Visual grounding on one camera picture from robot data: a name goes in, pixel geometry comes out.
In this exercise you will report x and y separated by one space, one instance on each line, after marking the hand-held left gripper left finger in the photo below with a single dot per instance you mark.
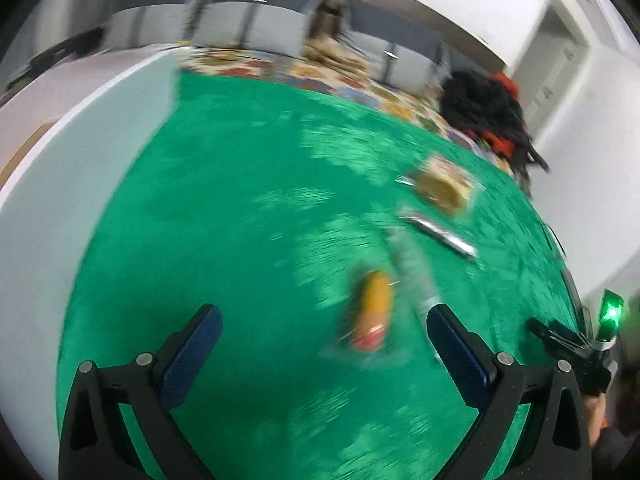
192 355

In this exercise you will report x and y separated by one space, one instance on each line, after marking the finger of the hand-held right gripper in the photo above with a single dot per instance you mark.
555 335

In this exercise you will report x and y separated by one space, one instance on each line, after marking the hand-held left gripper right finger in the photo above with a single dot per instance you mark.
460 360

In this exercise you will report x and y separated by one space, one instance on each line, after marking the clear sausage bun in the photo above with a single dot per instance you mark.
375 305

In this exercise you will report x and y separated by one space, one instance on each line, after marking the clear plastic snack packet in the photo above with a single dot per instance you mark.
412 265

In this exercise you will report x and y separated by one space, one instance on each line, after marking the person's right forearm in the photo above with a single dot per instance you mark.
596 420

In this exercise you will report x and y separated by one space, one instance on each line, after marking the silver snack bar wrapper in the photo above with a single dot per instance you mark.
440 232

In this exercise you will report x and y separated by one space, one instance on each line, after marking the green blanket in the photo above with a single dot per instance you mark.
225 210

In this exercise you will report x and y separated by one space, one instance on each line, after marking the clear wrapped cake packet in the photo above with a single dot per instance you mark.
442 187

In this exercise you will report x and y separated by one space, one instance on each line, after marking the black and red bag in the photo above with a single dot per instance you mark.
475 105

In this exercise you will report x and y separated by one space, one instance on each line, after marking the white door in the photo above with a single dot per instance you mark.
550 75

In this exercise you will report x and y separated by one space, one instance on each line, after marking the colourful patterned blanket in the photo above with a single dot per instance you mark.
350 72

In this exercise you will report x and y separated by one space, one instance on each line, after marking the beige patterned cushion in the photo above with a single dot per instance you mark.
332 52

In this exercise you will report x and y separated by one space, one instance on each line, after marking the grey padded headboard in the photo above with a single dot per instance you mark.
270 15

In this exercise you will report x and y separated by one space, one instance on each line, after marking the white bed frame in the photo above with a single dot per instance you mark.
50 210

